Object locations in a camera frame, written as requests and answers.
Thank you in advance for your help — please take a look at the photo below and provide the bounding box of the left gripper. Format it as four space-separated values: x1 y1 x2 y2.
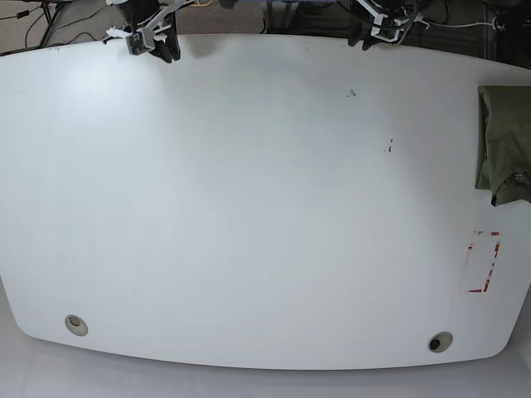
347 0 424 51

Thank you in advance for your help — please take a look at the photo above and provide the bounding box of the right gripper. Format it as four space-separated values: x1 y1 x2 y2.
105 0 195 63

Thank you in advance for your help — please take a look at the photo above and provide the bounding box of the green t-shirt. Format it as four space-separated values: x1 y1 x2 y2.
475 85 530 206

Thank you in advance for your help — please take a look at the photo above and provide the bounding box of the black tripod stand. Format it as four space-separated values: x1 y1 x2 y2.
38 0 70 48

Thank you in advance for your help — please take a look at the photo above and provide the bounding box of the red tape rectangle marking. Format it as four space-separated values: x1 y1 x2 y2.
462 231 502 294

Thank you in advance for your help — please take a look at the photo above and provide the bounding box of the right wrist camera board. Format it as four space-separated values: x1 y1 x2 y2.
125 32 149 56

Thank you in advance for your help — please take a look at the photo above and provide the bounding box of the white cable on floor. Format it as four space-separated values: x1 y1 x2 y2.
426 18 497 31

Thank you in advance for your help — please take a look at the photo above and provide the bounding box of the left table cable grommet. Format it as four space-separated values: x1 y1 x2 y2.
65 315 88 337

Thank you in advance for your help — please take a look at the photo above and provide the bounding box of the table cable grommet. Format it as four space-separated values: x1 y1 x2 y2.
65 315 88 337
427 332 453 353

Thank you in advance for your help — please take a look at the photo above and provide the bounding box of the right table cable grommet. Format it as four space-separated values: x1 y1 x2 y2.
427 332 453 353

